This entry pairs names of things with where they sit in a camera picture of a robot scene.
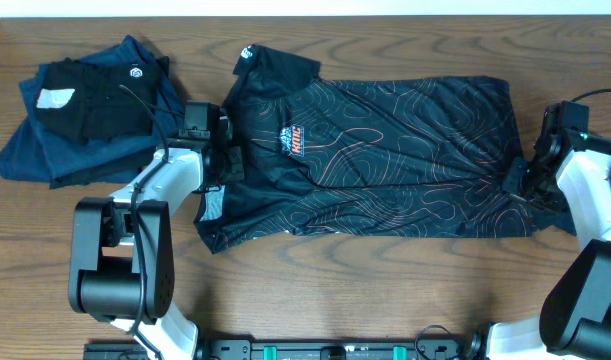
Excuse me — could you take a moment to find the black folded shirt on stack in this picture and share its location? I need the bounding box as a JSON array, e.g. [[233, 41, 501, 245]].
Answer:
[[35, 59, 162, 145]]

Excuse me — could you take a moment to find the blue folded garment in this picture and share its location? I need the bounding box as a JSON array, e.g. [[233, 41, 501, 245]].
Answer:
[[0, 36, 183, 188]]

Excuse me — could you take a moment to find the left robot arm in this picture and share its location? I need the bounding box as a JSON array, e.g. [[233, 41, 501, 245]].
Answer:
[[68, 101, 244, 360]]

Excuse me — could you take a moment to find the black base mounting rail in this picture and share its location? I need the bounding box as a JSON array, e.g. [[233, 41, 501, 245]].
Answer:
[[195, 337, 486, 360]]

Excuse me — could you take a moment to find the black jersey with orange lines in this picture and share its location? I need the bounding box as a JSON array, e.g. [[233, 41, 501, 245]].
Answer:
[[195, 45, 534, 253]]

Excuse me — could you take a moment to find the dark garment at right edge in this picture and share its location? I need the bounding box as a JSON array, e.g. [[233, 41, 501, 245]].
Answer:
[[530, 209, 577, 236]]

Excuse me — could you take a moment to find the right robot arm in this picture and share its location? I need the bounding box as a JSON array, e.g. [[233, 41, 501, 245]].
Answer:
[[472, 100, 611, 359]]

